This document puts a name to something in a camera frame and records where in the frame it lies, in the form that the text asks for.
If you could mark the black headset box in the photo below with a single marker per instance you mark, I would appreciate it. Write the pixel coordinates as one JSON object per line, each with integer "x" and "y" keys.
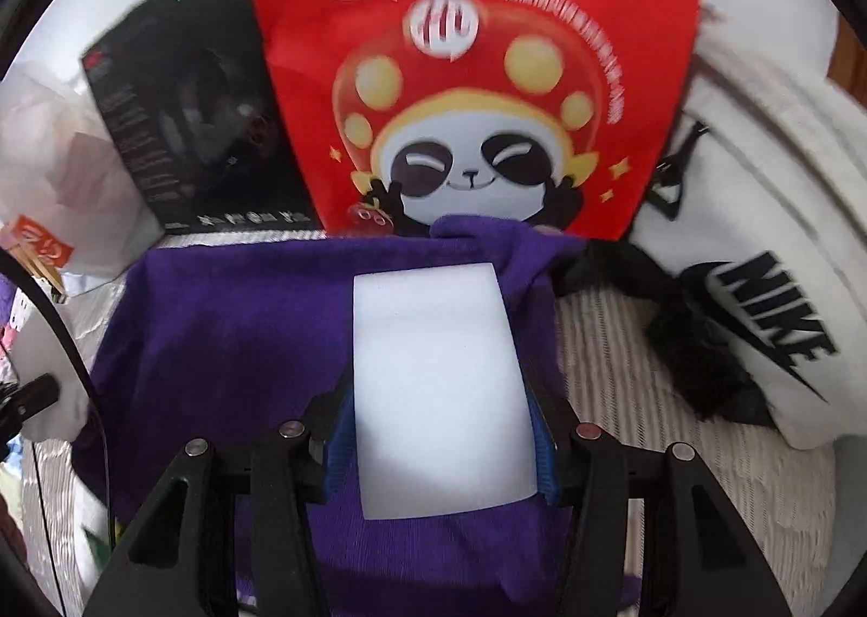
{"x": 203, "y": 115}

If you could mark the black fuzzy cloth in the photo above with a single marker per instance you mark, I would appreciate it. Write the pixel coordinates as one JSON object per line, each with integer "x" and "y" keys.
{"x": 691, "y": 346}

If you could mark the white plastic shopping bag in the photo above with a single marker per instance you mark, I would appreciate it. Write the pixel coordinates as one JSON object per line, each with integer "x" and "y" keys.
{"x": 68, "y": 170}

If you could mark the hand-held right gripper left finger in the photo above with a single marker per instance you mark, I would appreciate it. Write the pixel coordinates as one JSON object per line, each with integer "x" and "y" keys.
{"x": 338, "y": 447}

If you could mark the purple towel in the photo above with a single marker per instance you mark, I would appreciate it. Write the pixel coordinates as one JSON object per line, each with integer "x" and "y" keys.
{"x": 223, "y": 332}

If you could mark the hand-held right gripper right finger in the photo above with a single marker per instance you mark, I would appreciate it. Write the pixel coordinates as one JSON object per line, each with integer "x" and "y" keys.
{"x": 545, "y": 447}

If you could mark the brown wooden trim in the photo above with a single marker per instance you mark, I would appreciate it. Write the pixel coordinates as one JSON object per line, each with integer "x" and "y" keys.
{"x": 850, "y": 61}

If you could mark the white tote bag black logo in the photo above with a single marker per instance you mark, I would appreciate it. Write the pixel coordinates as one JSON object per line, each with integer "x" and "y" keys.
{"x": 758, "y": 183}

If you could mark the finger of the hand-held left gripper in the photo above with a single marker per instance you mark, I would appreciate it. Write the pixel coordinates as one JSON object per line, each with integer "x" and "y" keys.
{"x": 30, "y": 397}

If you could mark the white green plastic packet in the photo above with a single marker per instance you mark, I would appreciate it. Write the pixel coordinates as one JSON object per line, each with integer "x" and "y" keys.
{"x": 440, "y": 386}

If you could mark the striped bed quilt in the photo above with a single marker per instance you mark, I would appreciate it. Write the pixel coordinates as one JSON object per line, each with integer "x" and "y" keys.
{"x": 609, "y": 346}

